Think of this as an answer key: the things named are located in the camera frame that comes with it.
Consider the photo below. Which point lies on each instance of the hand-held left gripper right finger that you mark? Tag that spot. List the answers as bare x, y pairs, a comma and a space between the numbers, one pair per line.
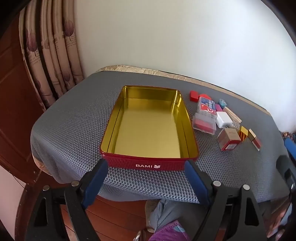
196, 183

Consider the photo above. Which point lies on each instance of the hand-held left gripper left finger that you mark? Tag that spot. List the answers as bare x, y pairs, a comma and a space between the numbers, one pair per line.
94, 183

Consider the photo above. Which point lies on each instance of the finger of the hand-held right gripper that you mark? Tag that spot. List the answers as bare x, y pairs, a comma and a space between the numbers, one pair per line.
291, 148
285, 171

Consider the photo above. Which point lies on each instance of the gold red slim box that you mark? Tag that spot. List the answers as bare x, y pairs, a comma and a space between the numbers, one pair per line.
254, 139

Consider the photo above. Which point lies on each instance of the yellow red striped box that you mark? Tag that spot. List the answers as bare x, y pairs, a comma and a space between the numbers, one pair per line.
243, 134

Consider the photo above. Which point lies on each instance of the brown red carton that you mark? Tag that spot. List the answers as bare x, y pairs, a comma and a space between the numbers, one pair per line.
227, 139

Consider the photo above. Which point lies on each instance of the black white chevron box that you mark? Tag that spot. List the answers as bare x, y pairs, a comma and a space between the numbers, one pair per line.
237, 126

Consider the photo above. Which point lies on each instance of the clear box red contents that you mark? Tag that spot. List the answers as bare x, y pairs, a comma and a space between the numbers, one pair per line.
204, 124

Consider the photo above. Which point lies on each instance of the long beige box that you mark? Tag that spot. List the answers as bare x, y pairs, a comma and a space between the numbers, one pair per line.
232, 114

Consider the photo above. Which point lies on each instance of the white charger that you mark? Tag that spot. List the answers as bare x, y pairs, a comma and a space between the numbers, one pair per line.
224, 119

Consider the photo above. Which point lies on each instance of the red tin box gold inside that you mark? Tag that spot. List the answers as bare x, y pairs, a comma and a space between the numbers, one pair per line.
148, 129

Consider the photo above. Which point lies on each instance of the clear box blue red cards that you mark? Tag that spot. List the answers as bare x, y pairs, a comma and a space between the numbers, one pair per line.
207, 106

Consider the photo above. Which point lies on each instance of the pink block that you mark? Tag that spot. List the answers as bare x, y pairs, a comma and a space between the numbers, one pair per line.
218, 108

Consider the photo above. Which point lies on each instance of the small blue patterned item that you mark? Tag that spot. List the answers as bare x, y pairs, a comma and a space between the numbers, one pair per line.
223, 103

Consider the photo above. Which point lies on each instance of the red rounded plastic case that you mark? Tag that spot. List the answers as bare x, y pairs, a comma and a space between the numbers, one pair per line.
204, 96

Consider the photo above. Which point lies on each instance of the red square block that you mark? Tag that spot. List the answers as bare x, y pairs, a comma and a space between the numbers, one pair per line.
193, 95

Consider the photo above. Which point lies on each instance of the person's grey trouser leg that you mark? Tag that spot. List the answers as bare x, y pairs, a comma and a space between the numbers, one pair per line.
171, 213

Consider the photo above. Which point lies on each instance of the purple garment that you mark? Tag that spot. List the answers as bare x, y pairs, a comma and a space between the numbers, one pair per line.
168, 233

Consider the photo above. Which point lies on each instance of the grey slipper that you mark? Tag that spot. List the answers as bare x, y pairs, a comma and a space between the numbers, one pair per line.
149, 215

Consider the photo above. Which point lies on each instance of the brown wooden door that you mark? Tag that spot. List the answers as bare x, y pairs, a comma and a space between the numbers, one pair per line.
16, 104

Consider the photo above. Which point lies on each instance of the beige leaf print curtain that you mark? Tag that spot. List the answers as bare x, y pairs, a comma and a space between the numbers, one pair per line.
55, 53

